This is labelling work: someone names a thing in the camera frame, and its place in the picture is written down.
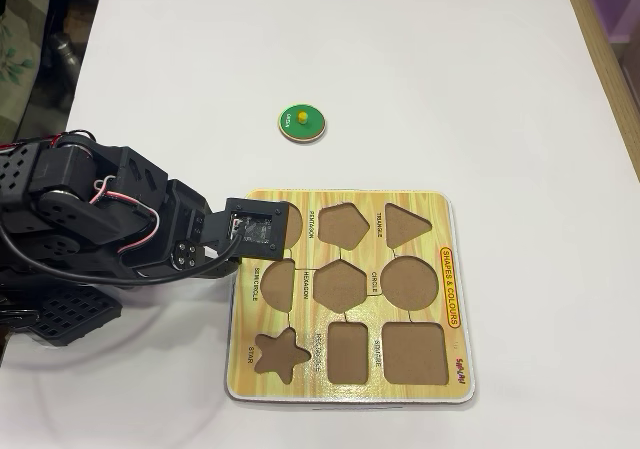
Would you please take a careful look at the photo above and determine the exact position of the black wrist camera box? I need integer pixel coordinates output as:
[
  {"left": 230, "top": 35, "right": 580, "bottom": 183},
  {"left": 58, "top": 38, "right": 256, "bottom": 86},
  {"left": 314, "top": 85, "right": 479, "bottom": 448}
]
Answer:
[{"left": 224, "top": 197, "right": 292, "bottom": 262}]

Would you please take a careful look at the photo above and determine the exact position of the wooden edge strip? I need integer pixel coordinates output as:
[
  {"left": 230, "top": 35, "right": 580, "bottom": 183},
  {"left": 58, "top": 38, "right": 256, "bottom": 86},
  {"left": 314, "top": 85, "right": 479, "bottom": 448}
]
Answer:
[{"left": 552, "top": 0, "right": 640, "bottom": 180}]

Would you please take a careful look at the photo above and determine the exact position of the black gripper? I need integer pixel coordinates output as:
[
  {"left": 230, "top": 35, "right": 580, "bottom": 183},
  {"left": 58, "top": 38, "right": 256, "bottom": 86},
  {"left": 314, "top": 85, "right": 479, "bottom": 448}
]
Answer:
[{"left": 160, "top": 178, "right": 243, "bottom": 280}]

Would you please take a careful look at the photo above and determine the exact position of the steel bottle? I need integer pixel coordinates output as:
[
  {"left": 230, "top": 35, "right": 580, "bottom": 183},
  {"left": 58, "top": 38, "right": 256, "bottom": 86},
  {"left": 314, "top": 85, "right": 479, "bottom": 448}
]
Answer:
[{"left": 47, "top": 31, "right": 81, "bottom": 84}]

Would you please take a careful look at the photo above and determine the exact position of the wooden shapes puzzle board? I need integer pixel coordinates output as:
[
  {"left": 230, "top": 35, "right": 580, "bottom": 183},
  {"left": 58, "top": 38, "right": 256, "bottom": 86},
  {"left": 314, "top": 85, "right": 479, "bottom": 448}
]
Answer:
[{"left": 224, "top": 187, "right": 476, "bottom": 406}]

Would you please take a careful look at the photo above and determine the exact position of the floral patterned cloth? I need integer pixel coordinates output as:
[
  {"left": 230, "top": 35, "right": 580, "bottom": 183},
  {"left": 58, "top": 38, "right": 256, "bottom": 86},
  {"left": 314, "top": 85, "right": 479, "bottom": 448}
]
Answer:
[{"left": 0, "top": 0, "right": 55, "bottom": 138}]

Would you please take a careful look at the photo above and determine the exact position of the purple cabinet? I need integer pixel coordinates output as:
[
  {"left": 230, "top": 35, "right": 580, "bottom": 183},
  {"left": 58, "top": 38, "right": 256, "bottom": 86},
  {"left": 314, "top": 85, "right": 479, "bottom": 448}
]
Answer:
[{"left": 579, "top": 0, "right": 640, "bottom": 101}]

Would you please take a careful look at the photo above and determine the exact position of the green circle piece yellow pin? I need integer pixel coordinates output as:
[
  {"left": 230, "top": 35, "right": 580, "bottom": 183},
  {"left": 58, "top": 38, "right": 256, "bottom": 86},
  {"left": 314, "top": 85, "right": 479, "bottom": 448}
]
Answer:
[{"left": 277, "top": 102, "right": 328, "bottom": 145}]

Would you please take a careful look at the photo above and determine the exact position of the black camera cable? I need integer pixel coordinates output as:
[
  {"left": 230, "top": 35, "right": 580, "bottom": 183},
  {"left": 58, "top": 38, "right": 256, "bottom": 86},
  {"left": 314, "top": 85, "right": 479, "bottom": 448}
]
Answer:
[{"left": 0, "top": 223, "right": 246, "bottom": 286}]

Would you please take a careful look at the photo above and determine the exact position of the red white servo wire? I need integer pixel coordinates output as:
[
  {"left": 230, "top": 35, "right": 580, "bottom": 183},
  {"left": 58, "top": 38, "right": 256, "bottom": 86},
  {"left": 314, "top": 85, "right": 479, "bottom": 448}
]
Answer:
[{"left": 89, "top": 176, "right": 162, "bottom": 256}]

